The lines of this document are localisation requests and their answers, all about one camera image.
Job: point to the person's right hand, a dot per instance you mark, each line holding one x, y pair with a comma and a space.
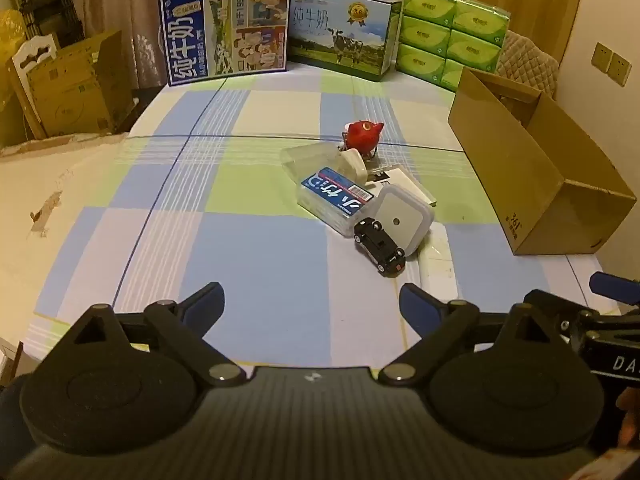
630, 420

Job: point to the checked tablecloth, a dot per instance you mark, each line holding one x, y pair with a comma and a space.
250, 260

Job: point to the white plastic panel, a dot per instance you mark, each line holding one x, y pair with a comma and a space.
405, 182

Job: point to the quilted beige chair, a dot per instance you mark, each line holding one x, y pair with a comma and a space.
530, 60

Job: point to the black folding cart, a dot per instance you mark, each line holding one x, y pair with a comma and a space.
45, 0

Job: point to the blue label clear box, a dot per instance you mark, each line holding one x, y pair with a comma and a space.
332, 195

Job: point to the blue milk carton box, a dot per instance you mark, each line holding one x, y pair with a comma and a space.
220, 35

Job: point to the cardboard box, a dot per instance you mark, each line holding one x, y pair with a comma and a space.
525, 170

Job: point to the red-hooded cat figurine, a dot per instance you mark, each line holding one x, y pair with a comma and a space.
362, 135

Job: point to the flattened cardboard boxes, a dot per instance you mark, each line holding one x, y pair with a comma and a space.
75, 90

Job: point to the cow print milk box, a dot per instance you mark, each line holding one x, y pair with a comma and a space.
340, 30

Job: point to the pack of green tissue packets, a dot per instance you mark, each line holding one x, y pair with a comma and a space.
445, 30

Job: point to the white square container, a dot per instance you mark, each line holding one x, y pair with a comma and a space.
405, 220

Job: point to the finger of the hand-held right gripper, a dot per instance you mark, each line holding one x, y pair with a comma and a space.
617, 289
560, 305

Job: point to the white carved chair back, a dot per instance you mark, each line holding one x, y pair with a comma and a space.
30, 52

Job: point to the yellow plastic bag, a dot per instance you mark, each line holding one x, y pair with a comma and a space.
11, 35

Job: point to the black toy car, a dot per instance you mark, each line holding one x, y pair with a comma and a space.
380, 247

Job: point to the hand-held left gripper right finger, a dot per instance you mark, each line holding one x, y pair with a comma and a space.
419, 310

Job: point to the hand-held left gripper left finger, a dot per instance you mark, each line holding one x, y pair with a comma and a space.
202, 310

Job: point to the white plug adapter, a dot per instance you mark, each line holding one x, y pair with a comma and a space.
352, 162

